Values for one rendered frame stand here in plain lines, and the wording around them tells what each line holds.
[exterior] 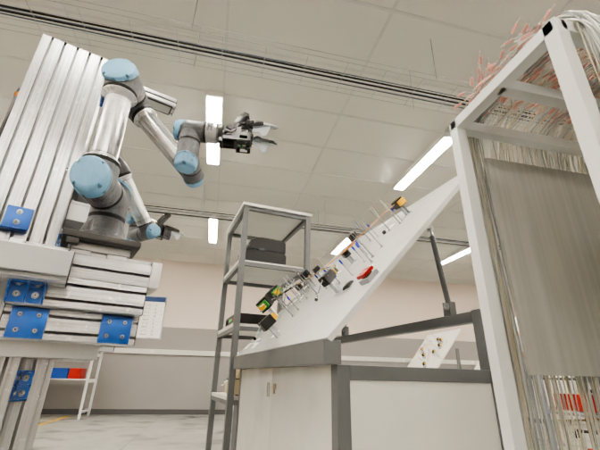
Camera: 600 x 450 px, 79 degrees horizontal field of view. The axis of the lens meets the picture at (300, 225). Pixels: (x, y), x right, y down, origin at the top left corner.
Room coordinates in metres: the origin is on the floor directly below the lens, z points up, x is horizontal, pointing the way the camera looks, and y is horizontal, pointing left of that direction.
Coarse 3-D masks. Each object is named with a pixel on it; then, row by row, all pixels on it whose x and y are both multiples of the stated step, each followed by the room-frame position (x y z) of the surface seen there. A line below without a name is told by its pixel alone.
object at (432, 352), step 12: (432, 336) 7.69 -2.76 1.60; (444, 336) 7.21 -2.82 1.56; (456, 336) 6.76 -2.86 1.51; (420, 348) 7.84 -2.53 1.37; (432, 348) 7.32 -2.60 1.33; (444, 348) 6.89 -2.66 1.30; (456, 348) 6.75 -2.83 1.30; (420, 360) 7.49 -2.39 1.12; (432, 360) 7.01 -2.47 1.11; (456, 360) 6.79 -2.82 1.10
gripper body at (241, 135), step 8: (240, 128) 1.04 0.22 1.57; (248, 128) 1.05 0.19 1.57; (224, 136) 1.05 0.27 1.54; (232, 136) 1.06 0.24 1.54; (240, 136) 1.04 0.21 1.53; (248, 136) 1.04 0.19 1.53; (224, 144) 1.06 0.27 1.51; (232, 144) 1.07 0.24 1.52; (240, 144) 1.06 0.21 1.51; (248, 144) 1.06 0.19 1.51; (240, 152) 1.10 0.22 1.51; (248, 152) 1.11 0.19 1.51
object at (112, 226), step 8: (88, 216) 1.11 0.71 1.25; (96, 216) 1.10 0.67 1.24; (104, 216) 1.10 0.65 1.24; (112, 216) 1.12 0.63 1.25; (120, 216) 1.14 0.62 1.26; (88, 224) 1.10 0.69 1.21; (96, 224) 1.09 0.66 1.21; (104, 224) 1.10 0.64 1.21; (112, 224) 1.12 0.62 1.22; (120, 224) 1.14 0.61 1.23; (96, 232) 1.08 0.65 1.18; (104, 232) 1.09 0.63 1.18; (112, 232) 1.11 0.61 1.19; (120, 232) 1.15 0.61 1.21
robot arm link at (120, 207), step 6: (120, 180) 1.11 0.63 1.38; (126, 186) 1.13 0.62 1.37; (126, 192) 1.14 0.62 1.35; (120, 198) 1.10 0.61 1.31; (126, 198) 1.14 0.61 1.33; (90, 204) 1.08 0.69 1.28; (114, 204) 1.10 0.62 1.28; (120, 204) 1.12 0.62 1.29; (126, 204) 1.15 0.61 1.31; (90, 210) 1.11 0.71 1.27; (96, 210) 1.10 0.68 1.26; (102, 210) 1.10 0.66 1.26; (108, 210) 1.11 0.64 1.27; (114, 210) 1.12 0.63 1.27; (120, 210) 1.13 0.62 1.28; (126, 210) 1.16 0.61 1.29; (126, 216) 1.18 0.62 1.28
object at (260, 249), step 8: (256, 240) 2.32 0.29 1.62; (264, 240) 2.34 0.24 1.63; (272, 240) 2.36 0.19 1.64; (248, 248) 2.31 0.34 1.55; (256, 248) 2.32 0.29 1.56; (264, 248) 2.34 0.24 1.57; (272, 248) 2.36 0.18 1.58; (280, 248) 2.39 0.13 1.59; (248, 256) 2.30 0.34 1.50; (256, 256) 2.32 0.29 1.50; (264, 256) 2.34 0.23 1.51; (272, 256) 2.36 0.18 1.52; (280, 256) 2.39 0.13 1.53
